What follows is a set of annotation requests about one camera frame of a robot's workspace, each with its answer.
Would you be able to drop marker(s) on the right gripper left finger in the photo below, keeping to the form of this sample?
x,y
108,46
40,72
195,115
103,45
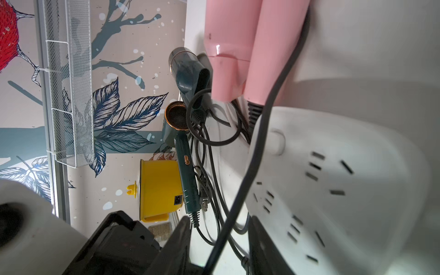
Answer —
x,y
122,246

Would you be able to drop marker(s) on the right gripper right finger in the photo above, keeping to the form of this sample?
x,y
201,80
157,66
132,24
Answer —
x,y
265,259

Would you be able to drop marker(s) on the white power strip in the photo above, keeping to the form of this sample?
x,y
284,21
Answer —
x,y
337,196

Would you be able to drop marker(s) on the pink blow dryer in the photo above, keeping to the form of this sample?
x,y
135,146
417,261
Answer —
x,y
248,43

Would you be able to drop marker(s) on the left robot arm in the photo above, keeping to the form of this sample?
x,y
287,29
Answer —
x,y
34,241

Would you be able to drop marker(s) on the dark folded blow dryer left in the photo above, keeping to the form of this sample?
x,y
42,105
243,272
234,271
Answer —
x,y
190,74

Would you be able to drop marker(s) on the yellow pot with lid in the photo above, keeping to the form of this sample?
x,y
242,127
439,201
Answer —
x,y
158,190

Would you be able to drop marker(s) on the white wire mesh basket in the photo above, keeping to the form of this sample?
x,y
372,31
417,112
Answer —
x,y
69,69

